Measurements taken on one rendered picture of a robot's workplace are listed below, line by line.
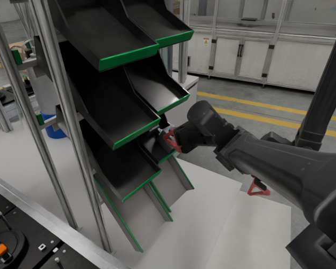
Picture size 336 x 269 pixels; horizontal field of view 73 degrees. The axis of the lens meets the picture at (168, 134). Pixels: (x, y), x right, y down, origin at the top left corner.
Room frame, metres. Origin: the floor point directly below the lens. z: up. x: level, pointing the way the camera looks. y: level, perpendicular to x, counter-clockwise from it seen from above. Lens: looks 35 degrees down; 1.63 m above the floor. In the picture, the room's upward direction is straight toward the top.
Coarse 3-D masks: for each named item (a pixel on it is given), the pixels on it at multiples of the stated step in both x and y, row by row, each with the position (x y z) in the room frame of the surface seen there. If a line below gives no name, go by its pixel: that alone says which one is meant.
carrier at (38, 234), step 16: (16, 208) 0.50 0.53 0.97; (0, 224) 0.44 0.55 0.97; (16, 224) 0.44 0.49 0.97; (32, 224) 0.44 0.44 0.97; (0, 240) 0.38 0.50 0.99; (16, 240) 0.38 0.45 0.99; (32, 240) 0.39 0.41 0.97; (48, 240) 0.39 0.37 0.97; (0, 256) 0.33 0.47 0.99; (16, 256) 0.33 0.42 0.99; (32, 256) 0.34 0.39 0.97; (48, 256) 0.34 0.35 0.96
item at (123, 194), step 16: (64, 128) 0.49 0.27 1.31; (96, 144) 0.49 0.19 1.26; (128, 144) 0.52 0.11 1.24; (96, 160) 0.41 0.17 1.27; (112, 160) 0.45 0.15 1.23; (128, 160) 0.47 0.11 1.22; (144, 160) 0.48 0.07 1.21; (112, 176) 0.41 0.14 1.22; (128, 176) 0.42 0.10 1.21; (144, 176) 0.43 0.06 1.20; (128, 192) 0.38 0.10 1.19
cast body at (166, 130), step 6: (168, 126) 0.56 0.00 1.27; (174, 126) 0.57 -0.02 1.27; (156, 132) 0.59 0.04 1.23; (162, 132) 0.55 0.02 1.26; (156, 138) 0.56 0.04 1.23; (162, 138) 0.55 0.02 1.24; (168, 138) 0.53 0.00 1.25; (162, 144) 0.55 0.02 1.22; (168, 144) 0.53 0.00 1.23; (168, 150) 0.53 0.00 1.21
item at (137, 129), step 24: (72, 48) 0.58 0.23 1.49; (48, 72) 0.49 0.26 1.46; (72, 72) 0.53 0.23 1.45; (96, 72) 0.55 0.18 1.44; (120, 72) 0.53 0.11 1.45; (96, 96) 0.48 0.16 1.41; (120, 96) 0.50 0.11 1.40; (96, 120) 0.41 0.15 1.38; (120, 120) 0.43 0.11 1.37; (144, 120) 0.45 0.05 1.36; (120, 144) 0.36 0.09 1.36
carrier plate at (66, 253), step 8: (64, 248) 0.36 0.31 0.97; (72, 248) 0.36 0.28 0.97; (56, 256) 0.34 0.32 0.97; (64, 256) 0.34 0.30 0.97; (72, 256) 0.34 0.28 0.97; (80, 256) 0.34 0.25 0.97; (48, 264) 0.32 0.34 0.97; (56, 264) 0.32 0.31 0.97; (64, 264) 0.32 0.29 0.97; (72, 264) 0.32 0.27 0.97; (80, 264) 0.32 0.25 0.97; (88, 264) 0.32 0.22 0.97
